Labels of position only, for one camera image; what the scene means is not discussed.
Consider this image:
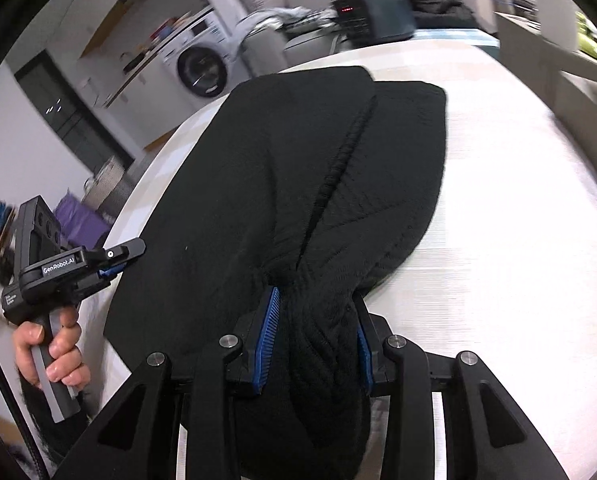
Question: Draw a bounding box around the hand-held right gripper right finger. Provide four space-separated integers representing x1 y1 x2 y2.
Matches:
353 294 571 480

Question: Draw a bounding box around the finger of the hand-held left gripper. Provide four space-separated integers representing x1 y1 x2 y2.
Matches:
86 239 146 281

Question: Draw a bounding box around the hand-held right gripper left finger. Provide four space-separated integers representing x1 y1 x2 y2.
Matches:
53 285 282 480

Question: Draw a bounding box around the black t-shirt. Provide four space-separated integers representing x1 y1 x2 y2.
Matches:
102 66 449 480

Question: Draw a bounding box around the person's left forearm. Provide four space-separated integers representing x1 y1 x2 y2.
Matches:
16 377 96 466

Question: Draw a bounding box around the person's left hand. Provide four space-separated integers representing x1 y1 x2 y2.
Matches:
12 307 92 388

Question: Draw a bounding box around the purple bag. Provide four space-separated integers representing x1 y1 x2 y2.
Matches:
51 195 112 248

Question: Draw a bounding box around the woven basket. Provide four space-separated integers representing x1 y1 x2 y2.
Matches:
83 155 134 211

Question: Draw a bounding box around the dark glass door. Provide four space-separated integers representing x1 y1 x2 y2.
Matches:
16 52 136 171

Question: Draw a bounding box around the white washing machine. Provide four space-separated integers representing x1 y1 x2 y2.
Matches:
161 7 244 98

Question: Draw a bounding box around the light blue cloth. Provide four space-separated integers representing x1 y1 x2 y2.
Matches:
236 7 299 41

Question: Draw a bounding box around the beige sofa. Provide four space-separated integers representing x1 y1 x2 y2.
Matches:
243 15 339 76

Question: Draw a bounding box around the teal checked cloth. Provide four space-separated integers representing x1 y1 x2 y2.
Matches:
413 27 499 48

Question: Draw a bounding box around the black device with red display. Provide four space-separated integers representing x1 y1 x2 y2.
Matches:
331 0 419 43

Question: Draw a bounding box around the green plastic bag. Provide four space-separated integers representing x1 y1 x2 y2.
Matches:
575 10 597 56

